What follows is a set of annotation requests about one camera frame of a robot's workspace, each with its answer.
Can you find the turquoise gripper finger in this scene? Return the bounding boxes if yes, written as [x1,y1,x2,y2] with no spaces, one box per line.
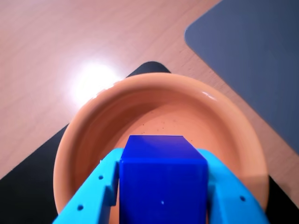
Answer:
[196,148,271,224]
[52,147,125,224]

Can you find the blue cube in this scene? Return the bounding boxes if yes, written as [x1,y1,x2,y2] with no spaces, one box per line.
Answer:
[119,135,209,224]

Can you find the orange ribbed bowl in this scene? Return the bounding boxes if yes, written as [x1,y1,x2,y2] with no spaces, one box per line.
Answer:
[53,72,269,217]

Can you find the black table mat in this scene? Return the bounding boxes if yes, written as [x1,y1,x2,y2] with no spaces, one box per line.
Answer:
[0,61,299,224]

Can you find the grey table mat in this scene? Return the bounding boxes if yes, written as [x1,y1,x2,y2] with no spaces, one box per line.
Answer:
[184,0,299,155]

